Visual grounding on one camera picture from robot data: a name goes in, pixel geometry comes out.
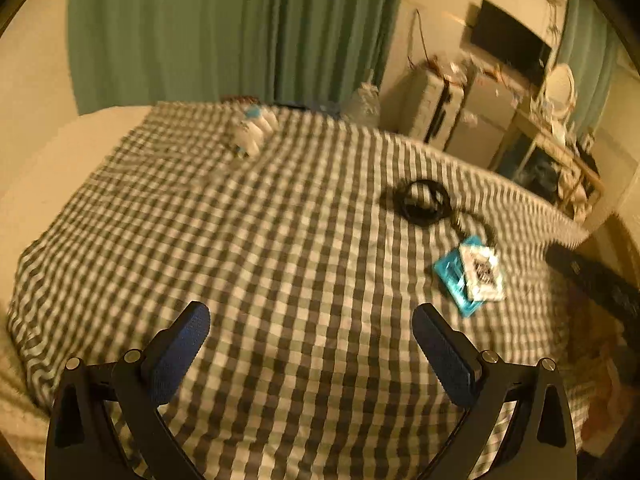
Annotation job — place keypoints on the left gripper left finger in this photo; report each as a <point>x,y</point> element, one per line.
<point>171,352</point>

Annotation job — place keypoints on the brown cardboard box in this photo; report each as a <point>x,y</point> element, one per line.
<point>603,304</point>

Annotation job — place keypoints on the large clear water bottle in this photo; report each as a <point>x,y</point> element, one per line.
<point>363,107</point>

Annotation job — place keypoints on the green curtain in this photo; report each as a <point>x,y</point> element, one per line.
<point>589,45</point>
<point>308,53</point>

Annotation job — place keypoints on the white plush toy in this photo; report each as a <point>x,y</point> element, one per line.
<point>254,126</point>

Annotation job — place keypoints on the grey mini fridge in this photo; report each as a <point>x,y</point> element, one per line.
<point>486,113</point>

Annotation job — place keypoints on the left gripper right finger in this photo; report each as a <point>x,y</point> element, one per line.
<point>451,355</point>

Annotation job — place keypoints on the white vanity mirror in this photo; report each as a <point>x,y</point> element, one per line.
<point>558,94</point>

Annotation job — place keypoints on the white dressing table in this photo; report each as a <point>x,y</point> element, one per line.
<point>580,187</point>

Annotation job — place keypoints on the blue blister pill pack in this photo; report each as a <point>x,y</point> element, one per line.
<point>450,271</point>

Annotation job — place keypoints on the white sticker snack packet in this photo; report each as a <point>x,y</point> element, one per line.
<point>481,270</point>

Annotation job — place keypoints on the black wall television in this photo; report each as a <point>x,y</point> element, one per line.
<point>510,42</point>

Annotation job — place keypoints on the gingham checked bedsheet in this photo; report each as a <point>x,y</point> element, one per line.
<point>310,369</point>

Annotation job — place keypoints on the white suitcase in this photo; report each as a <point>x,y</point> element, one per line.
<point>432,104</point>

